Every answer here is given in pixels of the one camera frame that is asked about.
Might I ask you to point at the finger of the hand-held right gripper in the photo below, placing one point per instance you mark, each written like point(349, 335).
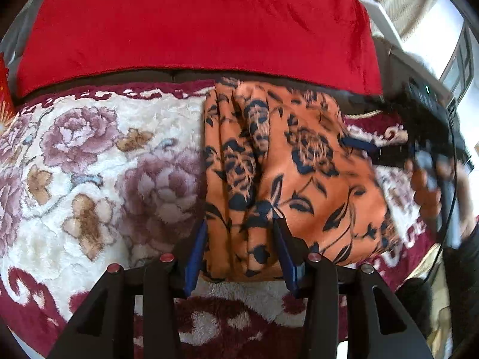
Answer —
point(361, 145)

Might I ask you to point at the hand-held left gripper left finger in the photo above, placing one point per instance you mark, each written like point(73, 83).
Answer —
point(194, 258)

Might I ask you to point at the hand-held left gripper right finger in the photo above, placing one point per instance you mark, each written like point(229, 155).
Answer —
point(286, 258)

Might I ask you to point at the orange floral garment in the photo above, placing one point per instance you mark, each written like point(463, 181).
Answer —
point(299, 157)

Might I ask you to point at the person's right hand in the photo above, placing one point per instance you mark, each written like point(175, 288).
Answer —
point(423, 190)

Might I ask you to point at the white ledge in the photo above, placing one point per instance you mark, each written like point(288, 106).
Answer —
point(381, 15)

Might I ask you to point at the floral plush blanket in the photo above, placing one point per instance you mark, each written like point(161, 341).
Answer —
point(93, 175)

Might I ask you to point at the dark brown sofa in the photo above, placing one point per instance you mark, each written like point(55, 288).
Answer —
point(168, 74)

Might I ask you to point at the red velvet cloth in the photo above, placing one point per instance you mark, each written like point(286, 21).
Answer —
point(187, 18)

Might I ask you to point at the red printed pillow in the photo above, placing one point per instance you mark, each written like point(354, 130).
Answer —
point(4, 93)

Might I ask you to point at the window frame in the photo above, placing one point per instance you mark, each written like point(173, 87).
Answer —
point(458, 67)

